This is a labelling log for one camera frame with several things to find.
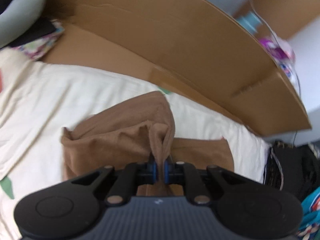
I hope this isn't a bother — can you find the brown printed t-shirt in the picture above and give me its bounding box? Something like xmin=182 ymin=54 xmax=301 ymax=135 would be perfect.
xmin=60 ymin=90 xmax=235 ymax=197

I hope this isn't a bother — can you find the black folded garment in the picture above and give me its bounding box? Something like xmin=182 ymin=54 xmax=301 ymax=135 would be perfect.
xmin=264 ymin=141 xmax=319 ymax=202

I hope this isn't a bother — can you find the cream bear print bedsheet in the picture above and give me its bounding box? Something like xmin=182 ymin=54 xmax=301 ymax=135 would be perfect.
xmin=1 ymin=48 xmax=269 ymax=239

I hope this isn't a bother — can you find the teal patterned garment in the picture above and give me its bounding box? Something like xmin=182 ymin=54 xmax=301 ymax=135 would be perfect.
xmin=297 ymin=187 xmax=320 ymax=240

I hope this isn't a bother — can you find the brown cardboard sheet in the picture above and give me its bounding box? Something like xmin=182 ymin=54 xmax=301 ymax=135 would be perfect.
xmin=44 ymin=0 xmax=311 ymax=137

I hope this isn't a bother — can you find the purple white detergent bag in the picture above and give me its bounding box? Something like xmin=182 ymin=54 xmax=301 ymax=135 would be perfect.
xmin=259 ymin=35 xmax=296 ymax=83

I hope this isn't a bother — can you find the floral folded cloth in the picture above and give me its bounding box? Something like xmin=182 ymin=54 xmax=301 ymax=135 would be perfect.
xmin=11 ymin=20 xmax=65 ymax=61

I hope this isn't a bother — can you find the detergent bottle blue cap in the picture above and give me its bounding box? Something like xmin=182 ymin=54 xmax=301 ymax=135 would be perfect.
xmin=236 ymin=11 xmax=262 ymax=35

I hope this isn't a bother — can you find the upright cardboard panel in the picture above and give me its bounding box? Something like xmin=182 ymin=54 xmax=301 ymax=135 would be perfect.
xmin=233 ymin=0 xmax=319 ymax=40

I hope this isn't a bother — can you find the grey neck pillow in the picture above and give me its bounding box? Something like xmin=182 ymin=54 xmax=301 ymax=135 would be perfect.
xmin=1 ymin=0 xmax=46 ymax=48

